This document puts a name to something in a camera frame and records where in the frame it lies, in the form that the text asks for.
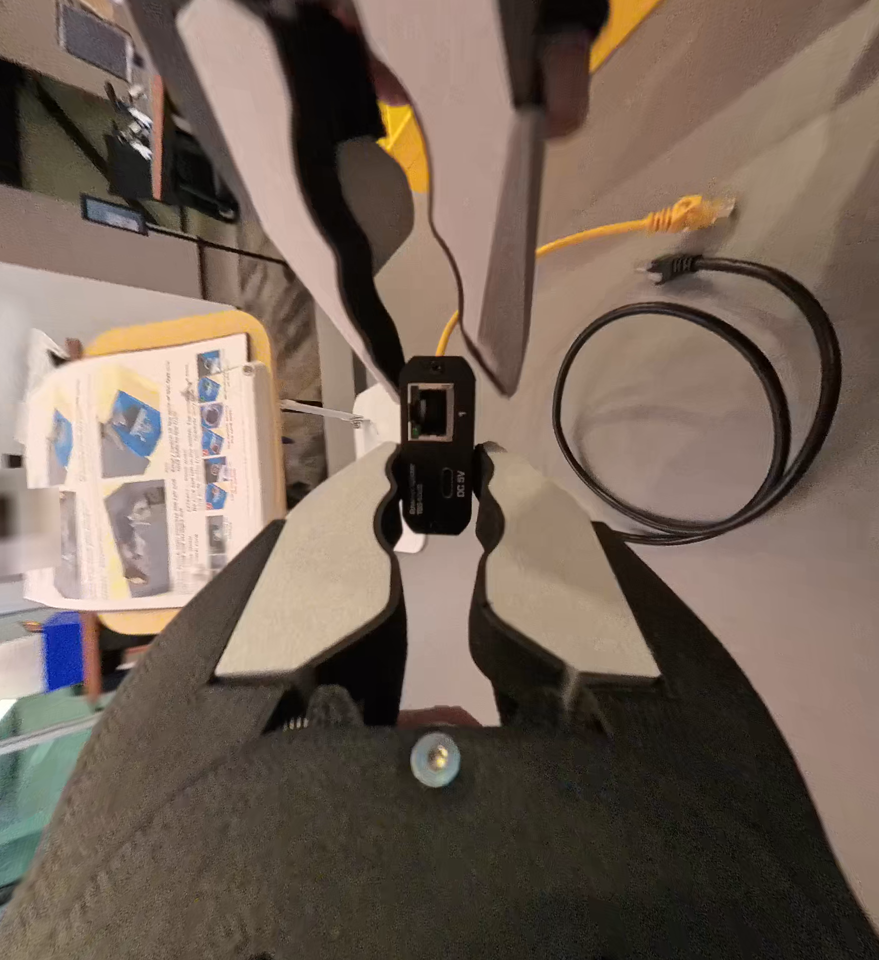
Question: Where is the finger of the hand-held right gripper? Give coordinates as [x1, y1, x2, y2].
[175, 0, 411, 406]
[353, 0, 547, 399]

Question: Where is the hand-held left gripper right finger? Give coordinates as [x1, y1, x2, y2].
[471, 442, 663, 695]

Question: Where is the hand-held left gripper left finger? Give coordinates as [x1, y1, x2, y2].
[214, 441, 405, 687]

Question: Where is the black ethernet splitter box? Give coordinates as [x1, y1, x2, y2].
[398, 356, 478, 536]

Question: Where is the yellow ethernet cable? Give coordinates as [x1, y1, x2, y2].
[435, 193, 739, 360]

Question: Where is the black ethernet cable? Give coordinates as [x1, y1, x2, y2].
[552, 253, 843, 547]

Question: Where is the person's right hand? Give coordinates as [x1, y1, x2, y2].
[540, 30, 592, 140]

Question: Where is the white base clipboard stand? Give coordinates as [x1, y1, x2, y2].
[280, 384, 431, 556]

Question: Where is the wooden clipboard with printed sheet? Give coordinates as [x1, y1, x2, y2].
[23, 309, 288, 637]

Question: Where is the blue box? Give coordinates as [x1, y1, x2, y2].
[40, 611, 86, 693]

